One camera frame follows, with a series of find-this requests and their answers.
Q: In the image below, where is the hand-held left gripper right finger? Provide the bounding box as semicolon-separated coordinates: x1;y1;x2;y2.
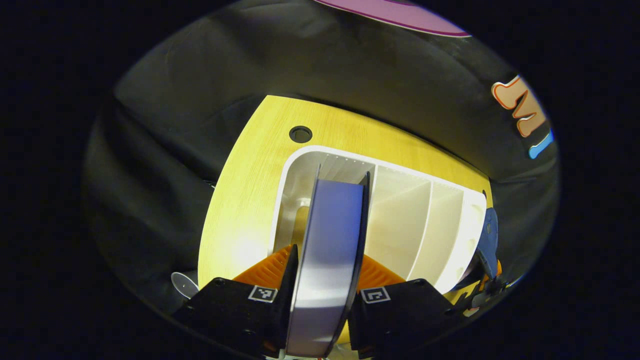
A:
347;252;468;358

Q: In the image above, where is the black backdrop cloth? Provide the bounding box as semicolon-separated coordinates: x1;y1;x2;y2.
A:
82;0;558;311

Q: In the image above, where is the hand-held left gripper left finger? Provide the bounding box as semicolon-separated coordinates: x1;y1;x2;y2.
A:
172;244;301;358

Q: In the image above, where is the pale round object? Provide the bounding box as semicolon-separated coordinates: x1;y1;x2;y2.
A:
171;271;201;301

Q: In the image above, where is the blue schoolbag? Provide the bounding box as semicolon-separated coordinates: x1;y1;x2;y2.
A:
470;207;501;281

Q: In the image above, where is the white plastic bookshelf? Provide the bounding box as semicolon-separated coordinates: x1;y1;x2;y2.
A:
270;145;487;296

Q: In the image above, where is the black round cable grommet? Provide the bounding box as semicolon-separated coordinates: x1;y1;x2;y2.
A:
289;125;314;144

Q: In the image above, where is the grey face cover book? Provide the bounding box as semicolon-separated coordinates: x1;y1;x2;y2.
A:
286;165;372;358

